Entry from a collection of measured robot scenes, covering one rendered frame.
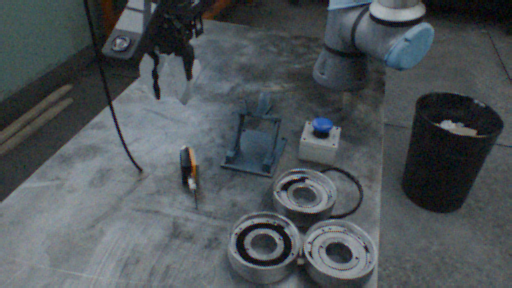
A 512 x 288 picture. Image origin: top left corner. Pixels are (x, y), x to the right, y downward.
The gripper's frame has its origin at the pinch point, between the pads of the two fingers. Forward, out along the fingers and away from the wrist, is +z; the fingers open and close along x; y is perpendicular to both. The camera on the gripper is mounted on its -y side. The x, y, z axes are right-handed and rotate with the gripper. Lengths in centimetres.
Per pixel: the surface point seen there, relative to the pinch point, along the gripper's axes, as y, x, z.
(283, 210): -2.9, -20.2, 15.5
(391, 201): 98, -39, 105
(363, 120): 33.3, -27.7, 20.6
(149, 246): -14.9, -3.0, 16.7
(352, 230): -3.1, -31.3, 15.9
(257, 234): -9.1, -18.1, 15.0
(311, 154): 14.2, -20.4, 17.4
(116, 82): 137, 128, 97
